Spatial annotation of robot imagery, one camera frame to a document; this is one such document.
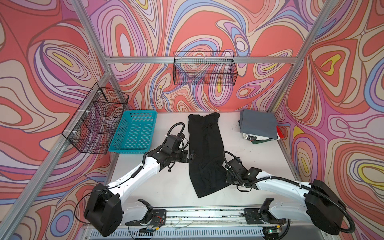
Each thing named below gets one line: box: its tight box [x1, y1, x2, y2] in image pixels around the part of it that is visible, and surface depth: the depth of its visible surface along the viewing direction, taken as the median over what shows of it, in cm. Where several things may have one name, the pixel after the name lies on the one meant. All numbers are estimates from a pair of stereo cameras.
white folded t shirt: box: [243, 132, 274, 142], surface depth 100 cm
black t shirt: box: [188, 112, 230, 198], surface depth 95 cm
